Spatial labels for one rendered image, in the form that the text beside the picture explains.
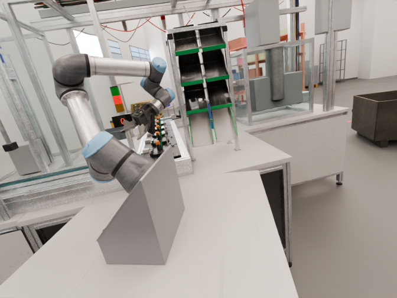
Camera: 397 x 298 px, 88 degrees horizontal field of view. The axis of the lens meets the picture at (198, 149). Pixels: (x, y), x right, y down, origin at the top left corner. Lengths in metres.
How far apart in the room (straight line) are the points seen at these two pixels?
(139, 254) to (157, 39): 11.77
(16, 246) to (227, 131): 1.31
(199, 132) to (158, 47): 10.95
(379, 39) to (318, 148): 11.06
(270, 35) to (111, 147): 1.81
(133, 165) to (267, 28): 1.80
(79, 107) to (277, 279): 0.95
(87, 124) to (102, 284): 0.59
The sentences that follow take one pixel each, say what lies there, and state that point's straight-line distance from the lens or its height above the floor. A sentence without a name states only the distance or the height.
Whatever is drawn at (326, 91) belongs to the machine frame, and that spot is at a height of 1.06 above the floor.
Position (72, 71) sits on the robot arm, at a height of 1.49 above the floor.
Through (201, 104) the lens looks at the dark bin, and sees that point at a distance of 1.30.
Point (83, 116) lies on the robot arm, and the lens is 1.00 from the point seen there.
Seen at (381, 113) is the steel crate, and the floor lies 0.51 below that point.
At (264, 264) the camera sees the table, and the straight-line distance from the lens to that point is 0.69.
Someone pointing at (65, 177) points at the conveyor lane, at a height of 0.92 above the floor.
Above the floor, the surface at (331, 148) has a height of 0.48.
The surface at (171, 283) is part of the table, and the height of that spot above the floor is 0.86.
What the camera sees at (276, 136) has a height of 0.73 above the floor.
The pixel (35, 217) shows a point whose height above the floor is 0.86.
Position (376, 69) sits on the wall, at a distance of 13.28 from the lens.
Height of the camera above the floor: 1.38
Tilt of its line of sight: 19 degrees down
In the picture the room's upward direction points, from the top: 10 degrees counter-clockwise
